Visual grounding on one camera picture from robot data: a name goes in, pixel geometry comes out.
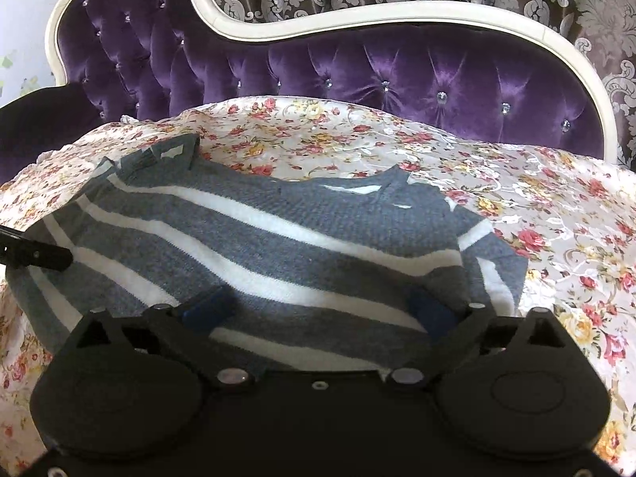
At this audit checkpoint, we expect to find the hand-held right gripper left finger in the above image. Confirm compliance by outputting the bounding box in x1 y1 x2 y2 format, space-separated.
70 285 255 389

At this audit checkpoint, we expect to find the purple tufted headboard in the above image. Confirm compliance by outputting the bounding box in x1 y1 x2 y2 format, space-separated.
0 0 620 186

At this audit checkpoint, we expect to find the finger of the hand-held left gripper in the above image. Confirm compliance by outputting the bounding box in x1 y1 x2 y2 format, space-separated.
0 225 73 272

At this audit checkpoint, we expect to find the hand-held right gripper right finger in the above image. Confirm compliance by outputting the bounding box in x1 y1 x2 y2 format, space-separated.
382 292 567 389

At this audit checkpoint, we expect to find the floral printed blanket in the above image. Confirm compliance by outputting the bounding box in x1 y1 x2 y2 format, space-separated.
0 97 636 477

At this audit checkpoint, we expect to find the grey white striped cardigan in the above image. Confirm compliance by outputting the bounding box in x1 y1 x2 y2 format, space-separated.
9 133 530 374

